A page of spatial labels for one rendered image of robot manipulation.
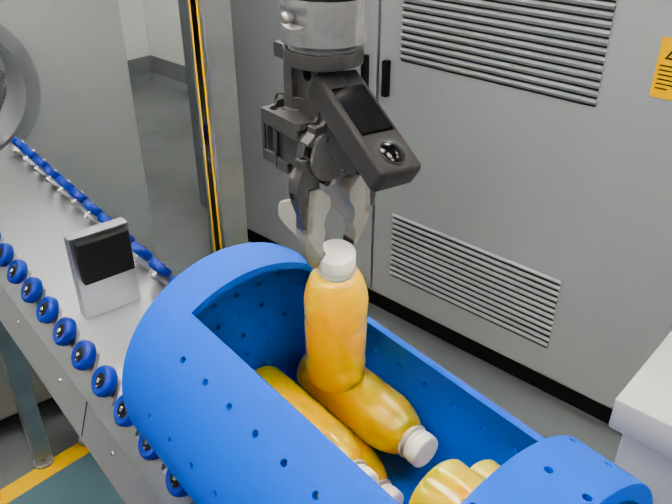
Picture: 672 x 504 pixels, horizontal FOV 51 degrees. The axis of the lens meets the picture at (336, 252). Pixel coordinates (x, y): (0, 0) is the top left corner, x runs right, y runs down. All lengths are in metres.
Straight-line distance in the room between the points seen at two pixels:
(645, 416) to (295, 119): 0.44
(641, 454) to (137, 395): 0.53
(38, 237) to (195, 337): 0.87
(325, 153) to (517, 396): 1.93
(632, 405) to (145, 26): 5.28
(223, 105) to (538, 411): 1.53
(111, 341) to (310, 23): 0.74
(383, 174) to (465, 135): 1.66
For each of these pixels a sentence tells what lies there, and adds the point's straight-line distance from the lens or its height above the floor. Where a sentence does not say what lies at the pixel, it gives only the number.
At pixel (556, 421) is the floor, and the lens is 2.43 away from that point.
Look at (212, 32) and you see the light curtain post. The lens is 1.34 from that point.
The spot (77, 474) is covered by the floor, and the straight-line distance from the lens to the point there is 2.30.
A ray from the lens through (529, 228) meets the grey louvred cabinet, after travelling 2.20.
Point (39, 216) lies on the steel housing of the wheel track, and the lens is 1.63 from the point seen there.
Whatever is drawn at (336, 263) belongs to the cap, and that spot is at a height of 1.27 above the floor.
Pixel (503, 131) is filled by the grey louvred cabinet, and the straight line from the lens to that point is 2.14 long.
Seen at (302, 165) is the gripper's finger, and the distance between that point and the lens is 0.62.
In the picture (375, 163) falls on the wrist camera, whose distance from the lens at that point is 0.57.
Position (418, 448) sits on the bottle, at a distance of 0.78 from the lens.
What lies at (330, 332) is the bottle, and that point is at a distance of 0.73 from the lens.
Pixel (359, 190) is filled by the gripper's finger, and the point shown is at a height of 1.34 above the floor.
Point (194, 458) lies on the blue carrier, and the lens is 0.70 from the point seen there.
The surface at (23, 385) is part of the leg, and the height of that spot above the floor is 0.32.
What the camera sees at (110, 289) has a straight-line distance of 1.25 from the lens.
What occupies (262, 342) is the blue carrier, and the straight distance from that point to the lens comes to 0.89.
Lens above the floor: 1.63
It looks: 31 degrees down
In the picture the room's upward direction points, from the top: straight up
